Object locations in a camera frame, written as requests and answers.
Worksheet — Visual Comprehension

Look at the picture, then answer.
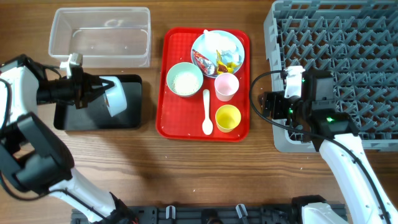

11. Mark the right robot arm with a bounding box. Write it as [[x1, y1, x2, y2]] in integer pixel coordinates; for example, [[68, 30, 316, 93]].
[[255, 66, 397, 223]]

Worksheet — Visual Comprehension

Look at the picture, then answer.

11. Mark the red serving tray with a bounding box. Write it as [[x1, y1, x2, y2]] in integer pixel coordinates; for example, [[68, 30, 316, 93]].
[[155, 27, 250, 142]]

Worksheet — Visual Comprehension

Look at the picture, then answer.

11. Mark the black waste tray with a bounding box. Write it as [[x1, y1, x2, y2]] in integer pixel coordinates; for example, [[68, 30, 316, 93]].
[[53, 75, 142, 131]]

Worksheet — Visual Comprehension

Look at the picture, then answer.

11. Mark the crumpled white tissue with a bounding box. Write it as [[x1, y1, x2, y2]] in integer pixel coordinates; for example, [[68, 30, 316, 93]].
[[203, 30, 238, 54]]

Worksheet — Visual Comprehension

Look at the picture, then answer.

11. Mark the yellow foil wrapper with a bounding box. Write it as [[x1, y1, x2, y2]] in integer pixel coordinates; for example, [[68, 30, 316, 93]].
[[216, 50, 242, 75]]

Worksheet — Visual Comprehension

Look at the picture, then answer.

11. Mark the clear plastic bin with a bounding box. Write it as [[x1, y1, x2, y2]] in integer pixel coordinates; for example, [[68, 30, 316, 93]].
[[49, 7, 152, 68]]

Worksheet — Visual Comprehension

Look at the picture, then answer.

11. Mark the light blue plate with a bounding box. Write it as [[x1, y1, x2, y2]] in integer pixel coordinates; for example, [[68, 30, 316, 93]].
[[190, 30, 245, 78]]

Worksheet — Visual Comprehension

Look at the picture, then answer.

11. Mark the white plastic spoon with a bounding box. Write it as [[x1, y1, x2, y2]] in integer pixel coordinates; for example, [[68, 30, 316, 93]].
[[202, 89, 213, 136]]

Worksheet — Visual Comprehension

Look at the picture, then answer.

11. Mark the grey dishwasher rack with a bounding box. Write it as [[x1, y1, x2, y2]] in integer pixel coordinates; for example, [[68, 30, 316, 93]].
[[264, 1, 397, 152]]

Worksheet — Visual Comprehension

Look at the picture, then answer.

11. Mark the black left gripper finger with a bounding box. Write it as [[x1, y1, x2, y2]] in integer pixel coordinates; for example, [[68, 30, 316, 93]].
[[88, 86, 106, 103], [99, 77, 114, 89]]

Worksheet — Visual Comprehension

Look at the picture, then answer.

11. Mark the light blue bowl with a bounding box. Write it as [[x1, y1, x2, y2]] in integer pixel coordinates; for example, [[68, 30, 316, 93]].
[[100, 76, 127, 117]]

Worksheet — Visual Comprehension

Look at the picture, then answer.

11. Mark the pink plastic cup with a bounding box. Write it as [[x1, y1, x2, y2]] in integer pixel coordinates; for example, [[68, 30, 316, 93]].
[[214, 73, 239, 102]]

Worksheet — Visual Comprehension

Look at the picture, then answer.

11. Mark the yellow plastic cup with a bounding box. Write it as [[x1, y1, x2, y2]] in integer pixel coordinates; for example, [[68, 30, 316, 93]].
[[215, 105, 242, 133]]

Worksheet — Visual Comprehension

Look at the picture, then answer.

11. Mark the white rice pile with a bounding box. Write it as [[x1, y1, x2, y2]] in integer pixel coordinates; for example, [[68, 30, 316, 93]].
[[173, 73, 200, 96]]

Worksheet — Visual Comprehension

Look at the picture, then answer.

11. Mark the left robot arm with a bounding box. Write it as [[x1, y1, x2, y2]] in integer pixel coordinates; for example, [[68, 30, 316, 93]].
[[1, 53, 139, 223]]

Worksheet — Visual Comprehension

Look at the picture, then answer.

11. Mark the mint green bowl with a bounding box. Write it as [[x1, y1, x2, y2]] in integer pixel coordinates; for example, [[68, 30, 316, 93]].
[[166, 62, 204, 97]]

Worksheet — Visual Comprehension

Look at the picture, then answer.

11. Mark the red foil wrapper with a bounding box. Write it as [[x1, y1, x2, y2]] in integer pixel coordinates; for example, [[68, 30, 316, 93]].
[[192, 50, 216, 77]]

